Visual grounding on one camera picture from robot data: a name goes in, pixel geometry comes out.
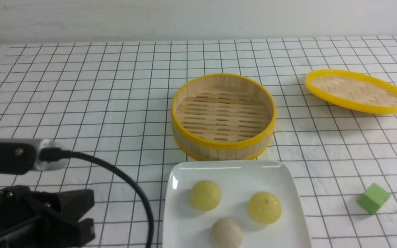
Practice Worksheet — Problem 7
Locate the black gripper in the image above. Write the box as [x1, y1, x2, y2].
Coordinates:
[0, 185, 95, 248]

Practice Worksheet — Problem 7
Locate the yellow steamed bun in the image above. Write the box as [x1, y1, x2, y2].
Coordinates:
[248, 191, 282, 225]
[190, 180, 222, 211]

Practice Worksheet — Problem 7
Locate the beige steamed bun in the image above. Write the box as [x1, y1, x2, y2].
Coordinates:
[211, 218, 244, 248]

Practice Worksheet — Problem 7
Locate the white square plate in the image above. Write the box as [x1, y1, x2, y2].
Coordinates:
[162, 160, 312, 248]

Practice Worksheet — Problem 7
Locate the bamboo steamer basket yellow rim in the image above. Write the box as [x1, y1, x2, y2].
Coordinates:
[171, 73, 277, 161]

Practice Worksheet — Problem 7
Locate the green cube block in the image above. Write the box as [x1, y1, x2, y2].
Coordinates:
[357, 183, 391, 215]

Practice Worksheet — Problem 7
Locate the yellow rimmed steamer lid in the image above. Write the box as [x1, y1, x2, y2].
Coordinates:
[305, 69, 397, 115]

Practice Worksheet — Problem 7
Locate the black camera cable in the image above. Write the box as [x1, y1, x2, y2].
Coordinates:
[40, 148, 155, 248]

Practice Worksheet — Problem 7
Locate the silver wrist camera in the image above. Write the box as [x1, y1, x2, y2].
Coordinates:
[0, 138, 69, 175]

